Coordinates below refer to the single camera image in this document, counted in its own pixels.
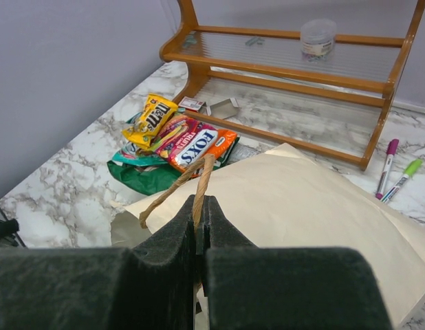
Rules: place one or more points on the beige paper bag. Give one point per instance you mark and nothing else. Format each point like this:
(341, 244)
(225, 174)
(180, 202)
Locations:
(282, 199)

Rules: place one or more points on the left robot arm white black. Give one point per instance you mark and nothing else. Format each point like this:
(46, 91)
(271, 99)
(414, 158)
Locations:
(9, 232)

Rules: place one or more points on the green capped marker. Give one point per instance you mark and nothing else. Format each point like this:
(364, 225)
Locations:
(410, 170)

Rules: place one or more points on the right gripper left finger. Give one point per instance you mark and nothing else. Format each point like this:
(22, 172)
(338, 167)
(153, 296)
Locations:
(151, 286)

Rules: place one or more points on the small red white box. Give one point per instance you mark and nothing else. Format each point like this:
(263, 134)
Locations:
(191, 104)

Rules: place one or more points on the clear plastic jar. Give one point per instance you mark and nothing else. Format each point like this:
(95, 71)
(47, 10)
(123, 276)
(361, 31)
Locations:
(318, 39)

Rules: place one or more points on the wooden orange shelf rack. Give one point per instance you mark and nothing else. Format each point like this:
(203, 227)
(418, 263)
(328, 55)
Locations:
(263, 58)

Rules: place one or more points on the orange Fox's fruits packet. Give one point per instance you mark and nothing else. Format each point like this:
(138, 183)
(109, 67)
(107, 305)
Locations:
(184, 140)

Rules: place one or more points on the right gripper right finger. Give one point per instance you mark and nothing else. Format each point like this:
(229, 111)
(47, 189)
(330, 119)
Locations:
(249, 287)

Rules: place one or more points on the yellow M&M's packet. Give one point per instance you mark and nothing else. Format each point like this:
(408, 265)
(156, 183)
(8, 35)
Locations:
(156, 112)

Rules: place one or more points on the purple capped marker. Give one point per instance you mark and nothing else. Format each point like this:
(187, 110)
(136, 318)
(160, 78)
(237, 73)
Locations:
(390, 153)

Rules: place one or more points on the green snack packet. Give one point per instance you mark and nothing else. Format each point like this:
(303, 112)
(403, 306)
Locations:
(151, 175)

